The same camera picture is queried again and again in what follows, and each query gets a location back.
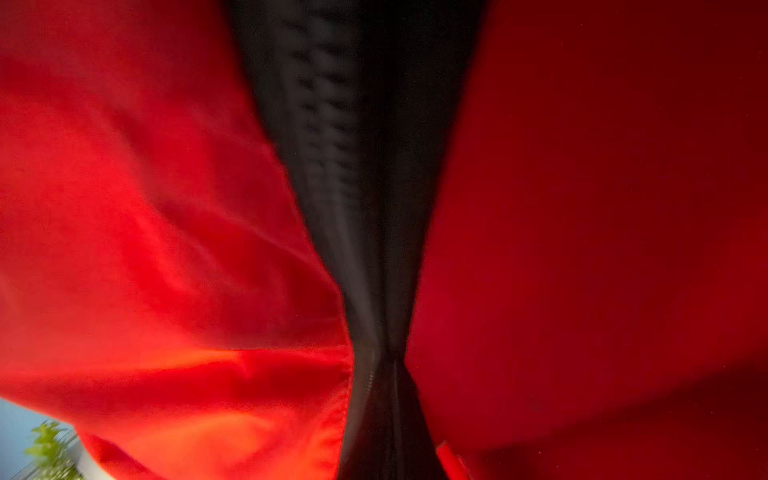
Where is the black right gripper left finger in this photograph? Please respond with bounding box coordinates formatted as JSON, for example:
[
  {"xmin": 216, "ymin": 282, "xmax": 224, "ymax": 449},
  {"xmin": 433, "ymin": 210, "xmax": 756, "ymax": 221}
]
[{"xmin": 338, "ymin": 356, "xmax": 397, "ymax": 480}]

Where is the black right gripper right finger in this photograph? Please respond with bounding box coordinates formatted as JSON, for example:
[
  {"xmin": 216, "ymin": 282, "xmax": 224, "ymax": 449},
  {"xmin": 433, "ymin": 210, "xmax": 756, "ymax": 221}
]
[{"xmin": 395, "ymin": 361, "xmax": 446, "ymax": 480}]

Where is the red jacket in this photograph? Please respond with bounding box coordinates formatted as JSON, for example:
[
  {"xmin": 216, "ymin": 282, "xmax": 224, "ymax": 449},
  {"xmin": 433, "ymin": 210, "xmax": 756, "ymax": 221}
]
[{"xmin": 1, "ymin": 1, "xmax": 767, "ymax": 479}]

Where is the white plant pot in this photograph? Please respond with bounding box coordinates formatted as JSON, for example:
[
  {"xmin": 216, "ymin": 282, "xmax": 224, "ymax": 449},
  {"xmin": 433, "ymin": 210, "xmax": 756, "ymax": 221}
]
[{"xmin": 70, "ymin": 443, "xmax": 115, "ymax": 480}]

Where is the green artificial plant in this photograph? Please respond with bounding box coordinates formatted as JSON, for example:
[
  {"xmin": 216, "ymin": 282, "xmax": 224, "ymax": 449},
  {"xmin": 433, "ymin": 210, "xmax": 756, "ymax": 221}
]
[{"xmin": 25, "ymin": 420, "xmax": 83, "ymax": 480}]

